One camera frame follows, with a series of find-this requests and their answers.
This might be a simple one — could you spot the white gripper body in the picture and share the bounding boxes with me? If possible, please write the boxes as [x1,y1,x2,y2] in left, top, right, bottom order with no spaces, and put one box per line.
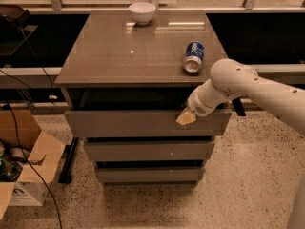
[187,79,238,116]

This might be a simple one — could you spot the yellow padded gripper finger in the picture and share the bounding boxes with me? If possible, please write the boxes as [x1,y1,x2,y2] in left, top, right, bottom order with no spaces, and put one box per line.
[176,107,196,126]

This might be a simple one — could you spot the grey top drawer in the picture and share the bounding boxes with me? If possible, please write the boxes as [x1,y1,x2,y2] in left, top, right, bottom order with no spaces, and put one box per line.
[65,109,232,137]

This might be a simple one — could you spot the grey drawer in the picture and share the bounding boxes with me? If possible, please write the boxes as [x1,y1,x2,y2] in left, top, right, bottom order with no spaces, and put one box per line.
[65,109,232,137]
[95,167,204,184]
[84,141,214,161]

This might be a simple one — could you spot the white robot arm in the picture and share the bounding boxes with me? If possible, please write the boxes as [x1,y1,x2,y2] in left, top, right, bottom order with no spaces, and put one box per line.
[178,59,304,229]

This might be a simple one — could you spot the grey drawer cabinet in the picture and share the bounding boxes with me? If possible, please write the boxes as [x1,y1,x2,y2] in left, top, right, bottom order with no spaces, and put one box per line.
[56,11,226,171]

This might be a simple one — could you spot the grey middle drawer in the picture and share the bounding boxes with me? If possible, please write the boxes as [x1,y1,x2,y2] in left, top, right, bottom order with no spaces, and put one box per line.
[84,141,214,161]

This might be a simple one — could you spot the grey bottom drawer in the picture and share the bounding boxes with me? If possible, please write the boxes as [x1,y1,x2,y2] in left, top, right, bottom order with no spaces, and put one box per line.
[95,167,204,184]

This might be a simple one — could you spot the black table leg right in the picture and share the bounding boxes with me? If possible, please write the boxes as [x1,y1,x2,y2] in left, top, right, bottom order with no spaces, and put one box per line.
[232,97,246,116]

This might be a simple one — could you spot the black table leg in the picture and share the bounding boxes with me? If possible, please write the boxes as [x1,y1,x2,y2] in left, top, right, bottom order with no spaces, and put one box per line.
[232,97,246,116]
[58,137,78,184]

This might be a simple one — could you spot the blue soda can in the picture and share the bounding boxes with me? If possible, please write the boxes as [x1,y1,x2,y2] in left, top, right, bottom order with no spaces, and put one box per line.
[183,41,205,73]

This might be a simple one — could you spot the white ceramic bowl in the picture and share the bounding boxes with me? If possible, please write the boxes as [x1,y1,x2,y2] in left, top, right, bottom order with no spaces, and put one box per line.
[129,2,156,25]

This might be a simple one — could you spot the black table leg left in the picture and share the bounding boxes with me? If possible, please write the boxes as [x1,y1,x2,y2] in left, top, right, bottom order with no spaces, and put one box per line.
[58,137,78,184]

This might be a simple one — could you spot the brown cardboard box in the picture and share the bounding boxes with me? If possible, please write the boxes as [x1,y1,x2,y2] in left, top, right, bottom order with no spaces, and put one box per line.
[0,110,65,219]

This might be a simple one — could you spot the tape roll in box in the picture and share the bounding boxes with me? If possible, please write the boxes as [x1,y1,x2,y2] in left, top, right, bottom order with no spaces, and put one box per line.
[10,148,31,161]

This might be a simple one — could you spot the black cable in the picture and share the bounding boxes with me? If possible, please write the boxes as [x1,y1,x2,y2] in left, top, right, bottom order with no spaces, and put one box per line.
[0,14,64,229]

